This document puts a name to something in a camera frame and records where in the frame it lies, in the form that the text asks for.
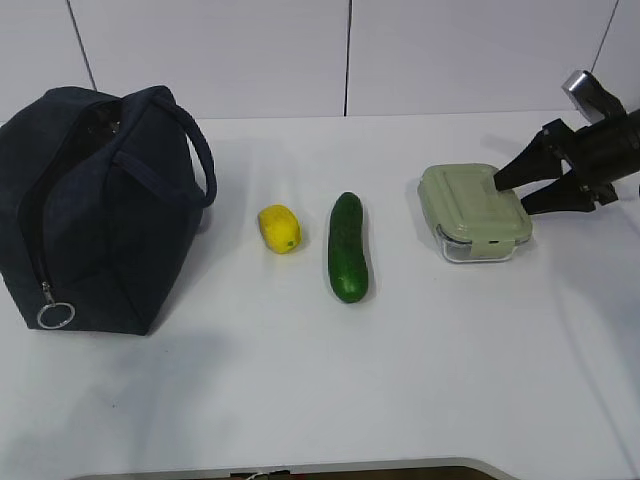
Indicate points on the green cucumber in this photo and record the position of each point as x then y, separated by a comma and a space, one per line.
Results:
347, 266

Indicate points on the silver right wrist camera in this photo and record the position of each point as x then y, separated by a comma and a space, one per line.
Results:
587, 95

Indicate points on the yellow lemon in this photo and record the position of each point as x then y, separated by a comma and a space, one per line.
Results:
279, 228

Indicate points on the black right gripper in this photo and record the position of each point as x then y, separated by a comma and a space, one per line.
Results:
598, 155

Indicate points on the navy blue lunch bag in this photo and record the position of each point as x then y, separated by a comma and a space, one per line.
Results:
101, 199

